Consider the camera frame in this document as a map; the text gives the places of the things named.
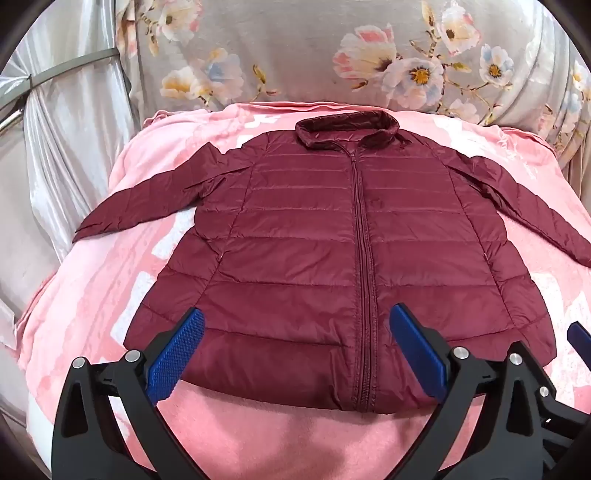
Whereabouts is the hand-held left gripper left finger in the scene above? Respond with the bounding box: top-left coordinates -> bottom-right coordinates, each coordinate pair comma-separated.
52,307 -> 208,480

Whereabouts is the grey floral bed sheet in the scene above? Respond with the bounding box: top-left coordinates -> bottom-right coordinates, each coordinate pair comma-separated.
115,0 -> 591,160

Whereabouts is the silver satin curtain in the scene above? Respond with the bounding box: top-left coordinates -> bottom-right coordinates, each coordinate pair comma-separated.
0,0 -> 155,352

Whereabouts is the maroon puffer jacket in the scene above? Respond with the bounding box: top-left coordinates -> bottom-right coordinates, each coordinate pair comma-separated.
73,110 -> 591,413

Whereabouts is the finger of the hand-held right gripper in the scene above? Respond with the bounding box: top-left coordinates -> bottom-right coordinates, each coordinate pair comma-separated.
531,384 -> 591,480
567,322 -> 591,366

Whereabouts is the grey curtain tie band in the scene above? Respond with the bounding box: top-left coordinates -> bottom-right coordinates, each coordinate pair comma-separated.
25,48 -> 118,93

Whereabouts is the metal rod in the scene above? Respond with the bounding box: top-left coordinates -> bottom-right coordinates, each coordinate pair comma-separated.
0,104 -> 27,136

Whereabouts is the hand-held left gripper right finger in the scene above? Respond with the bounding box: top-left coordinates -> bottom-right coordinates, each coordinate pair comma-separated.
390,304 -> 555,480

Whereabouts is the pink blanket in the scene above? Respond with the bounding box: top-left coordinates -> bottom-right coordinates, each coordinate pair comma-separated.
18,99 -> 591,480

